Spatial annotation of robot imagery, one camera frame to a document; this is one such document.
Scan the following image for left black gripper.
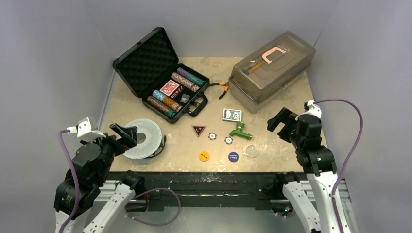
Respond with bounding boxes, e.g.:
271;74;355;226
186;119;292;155
81;122;137;183

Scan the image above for clear round dealer button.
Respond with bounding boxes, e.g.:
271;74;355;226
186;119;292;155
245;145;259;158

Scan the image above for blue playing card deck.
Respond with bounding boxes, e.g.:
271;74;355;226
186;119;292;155
222;108;242;122

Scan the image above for blue small blind button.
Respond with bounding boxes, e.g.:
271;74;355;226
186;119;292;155
228;152;240;163

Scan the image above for yellow big blind button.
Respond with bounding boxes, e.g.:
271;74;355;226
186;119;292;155
199;151;210;162

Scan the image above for triangular all-in button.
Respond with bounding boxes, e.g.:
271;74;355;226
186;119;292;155
192;125;206;137

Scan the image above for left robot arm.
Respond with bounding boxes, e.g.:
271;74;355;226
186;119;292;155
54;123;137;233

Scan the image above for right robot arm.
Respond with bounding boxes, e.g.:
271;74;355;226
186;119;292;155
267;107;351;233

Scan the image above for black poker set case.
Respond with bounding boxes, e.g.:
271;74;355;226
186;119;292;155
113;27;210;123

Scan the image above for green plastic faucet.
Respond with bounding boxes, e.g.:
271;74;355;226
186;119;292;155
229;121;252;140

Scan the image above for right blue ten chip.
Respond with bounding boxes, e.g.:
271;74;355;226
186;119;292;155
224;136;233;145

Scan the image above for blue ten chip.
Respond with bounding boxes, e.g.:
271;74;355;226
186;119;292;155
208;133;217;140
224;136;233;145

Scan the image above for translucent plastic storage box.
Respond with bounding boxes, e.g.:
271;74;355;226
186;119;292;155
229;31;316;113

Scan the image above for brown green chip row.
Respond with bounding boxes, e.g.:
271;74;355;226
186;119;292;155
147;96;177;118

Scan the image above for blue orange chip row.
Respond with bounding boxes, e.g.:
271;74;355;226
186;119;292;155
152;90;183;112

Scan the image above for hammer inside box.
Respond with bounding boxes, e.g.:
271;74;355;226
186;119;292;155
242;61;265;75

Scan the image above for left blue ten chip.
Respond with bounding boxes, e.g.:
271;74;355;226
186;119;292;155
208;133;217;140

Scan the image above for pink c-clamp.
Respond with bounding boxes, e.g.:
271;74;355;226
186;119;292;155
261;46;287;65

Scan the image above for red playing card deck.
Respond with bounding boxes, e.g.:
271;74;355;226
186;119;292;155
160;80;180;97

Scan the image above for pink brown chip row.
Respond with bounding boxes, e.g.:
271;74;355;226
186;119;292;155
171;72;200;92

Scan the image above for purple green chip row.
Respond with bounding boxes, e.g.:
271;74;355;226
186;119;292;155
177;67;205;86

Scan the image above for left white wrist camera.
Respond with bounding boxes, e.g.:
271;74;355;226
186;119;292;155
66;117;106;142

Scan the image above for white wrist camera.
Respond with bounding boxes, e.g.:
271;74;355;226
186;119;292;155
295;100;322;121
66;117;106;142

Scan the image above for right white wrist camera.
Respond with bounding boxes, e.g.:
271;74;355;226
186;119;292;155
295;100;322;121

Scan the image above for white perforated cable spool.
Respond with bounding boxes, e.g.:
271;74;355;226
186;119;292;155
123;118;166;164

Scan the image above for orange handled pliers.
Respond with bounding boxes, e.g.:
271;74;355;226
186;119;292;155
208;81;230;100

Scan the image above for black table front rail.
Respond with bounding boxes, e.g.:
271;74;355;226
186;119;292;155
96;171;323;213

